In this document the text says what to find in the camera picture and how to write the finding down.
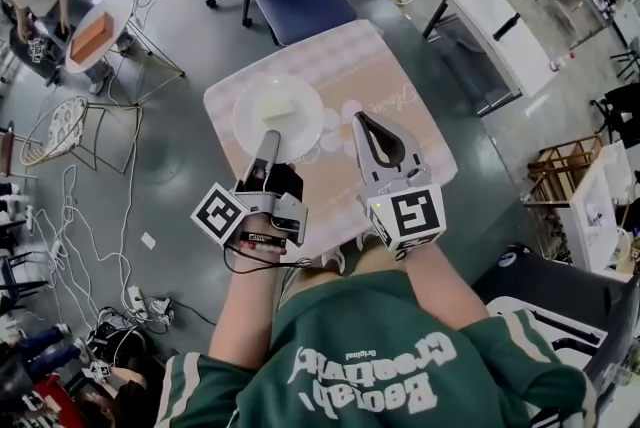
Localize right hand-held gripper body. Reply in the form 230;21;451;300
357;168;446;262

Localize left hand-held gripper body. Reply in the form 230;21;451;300
190;164;309;250

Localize white round plate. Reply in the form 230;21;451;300
232;73;324;165

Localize pale yellow food block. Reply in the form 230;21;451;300
256;96;297;123

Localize person's right forearm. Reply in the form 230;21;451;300
402;243;490;332

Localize person's left forearm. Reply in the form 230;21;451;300
209;248;294;370

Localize small table with checked cloth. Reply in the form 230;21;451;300
203;19;459;263

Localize person's right white shoe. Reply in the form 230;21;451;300
355;230;381;253

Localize person's white shoe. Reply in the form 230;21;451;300
319;247;349;276
355;230;381;253

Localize khaki trousers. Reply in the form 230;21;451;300
277;243;419;307

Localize person's left white shoe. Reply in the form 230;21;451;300
319;247;349;276

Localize cluster of white power strips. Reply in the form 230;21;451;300
123;284;177;333

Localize green sweatshirt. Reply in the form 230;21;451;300
160;265;604;428

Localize white rectangular table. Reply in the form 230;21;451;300
422;0;554;118

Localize small white red-capped bottle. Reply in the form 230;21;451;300
548;55;579;73

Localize round white side table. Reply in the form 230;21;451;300
64;0;187;108

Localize orange rectangular box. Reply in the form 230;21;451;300
67;13;116;68

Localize black wrist strap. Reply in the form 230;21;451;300
238;230;288;253

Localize thin black cable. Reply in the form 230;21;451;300
223;243;312;275

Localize white floor cables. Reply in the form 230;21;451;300
23;163;137;320

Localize wooden crate frame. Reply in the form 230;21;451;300
522;133;605;206

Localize black cylindrical handle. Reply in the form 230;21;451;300
492;13;523;42

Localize wire frame chair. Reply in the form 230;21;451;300
19;94;145;175

